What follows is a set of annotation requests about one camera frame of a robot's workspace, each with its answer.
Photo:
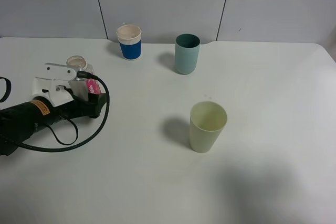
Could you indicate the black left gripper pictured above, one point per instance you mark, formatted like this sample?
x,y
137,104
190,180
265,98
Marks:
x,y
78,107

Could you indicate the clear bottle with pink label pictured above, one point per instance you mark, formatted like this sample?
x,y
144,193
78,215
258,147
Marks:
x,y
86,86

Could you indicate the pale green plastic cup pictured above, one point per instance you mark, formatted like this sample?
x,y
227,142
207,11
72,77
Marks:
x,y
207,120

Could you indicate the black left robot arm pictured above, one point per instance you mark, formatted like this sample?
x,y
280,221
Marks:
x,y
20,122

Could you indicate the blue and white paper cup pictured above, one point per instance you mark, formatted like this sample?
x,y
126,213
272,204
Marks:
x,y
129,37

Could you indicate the teal plastic cup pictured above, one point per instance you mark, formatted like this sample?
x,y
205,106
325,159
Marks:
x,y
186,53

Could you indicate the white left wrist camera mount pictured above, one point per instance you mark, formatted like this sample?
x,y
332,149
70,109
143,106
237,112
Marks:
x,y
48,83

